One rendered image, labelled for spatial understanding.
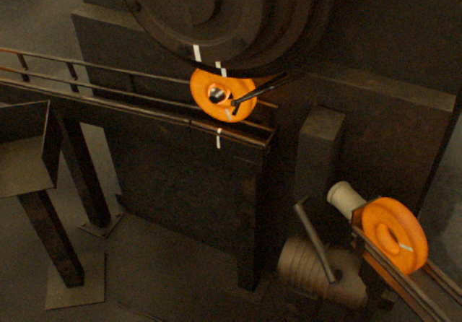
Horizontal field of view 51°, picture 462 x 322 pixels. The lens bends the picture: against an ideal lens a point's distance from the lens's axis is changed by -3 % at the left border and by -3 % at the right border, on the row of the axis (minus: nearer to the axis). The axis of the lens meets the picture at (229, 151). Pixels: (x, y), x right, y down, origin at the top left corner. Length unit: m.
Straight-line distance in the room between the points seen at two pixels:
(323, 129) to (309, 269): 0.33
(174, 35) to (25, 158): 0.62
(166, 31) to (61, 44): 2.02
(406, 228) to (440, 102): 0.28
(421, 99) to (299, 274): 0.48
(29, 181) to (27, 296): 0.64
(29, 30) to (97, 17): 1.83
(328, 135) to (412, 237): 0.27
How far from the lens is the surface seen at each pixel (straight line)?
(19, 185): 1.33
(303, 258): 1.18
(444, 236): 1.98
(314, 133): 1.05
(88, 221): 1.96
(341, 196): 1.09
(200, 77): 1.11
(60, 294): 1.82
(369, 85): 1.08
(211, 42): 0.91
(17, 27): 3.22
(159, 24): 0.95
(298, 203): 1.17
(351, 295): 1.18
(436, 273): 1.03
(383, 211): 0.99
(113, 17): 1.32
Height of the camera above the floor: 1.53
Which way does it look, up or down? 46 degrees down
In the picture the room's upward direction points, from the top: 2 degrees counter-clockwise
